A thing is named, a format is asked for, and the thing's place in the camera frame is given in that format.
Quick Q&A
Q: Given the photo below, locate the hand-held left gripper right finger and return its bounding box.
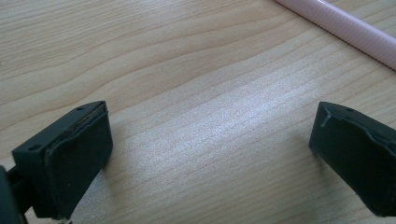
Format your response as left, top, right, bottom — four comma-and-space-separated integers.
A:
308, 101, 396, 218

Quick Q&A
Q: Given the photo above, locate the white toothbrush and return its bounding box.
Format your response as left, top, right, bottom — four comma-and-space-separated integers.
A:
274, 0, 396, 71

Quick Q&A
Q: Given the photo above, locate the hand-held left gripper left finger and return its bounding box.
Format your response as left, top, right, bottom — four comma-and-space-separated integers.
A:
11, 100, 114, 220

